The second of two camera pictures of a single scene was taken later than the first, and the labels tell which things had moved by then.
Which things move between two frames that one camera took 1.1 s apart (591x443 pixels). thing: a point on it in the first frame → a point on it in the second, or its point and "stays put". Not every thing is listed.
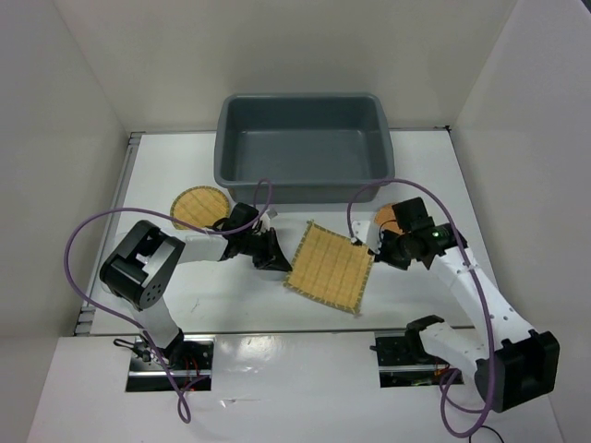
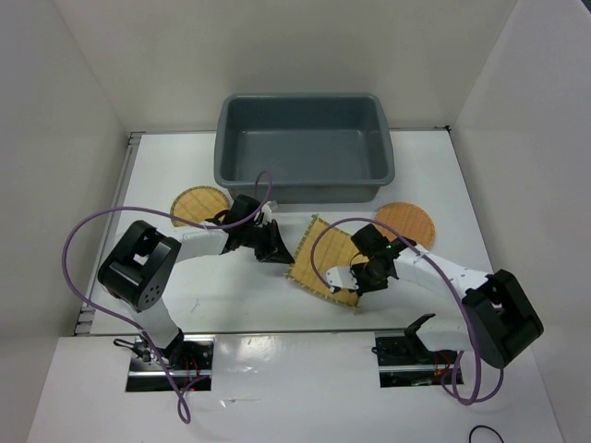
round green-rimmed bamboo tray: (199, 205) stays put
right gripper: (382, 256) → (363, 288)
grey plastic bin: (312, 148) stays put
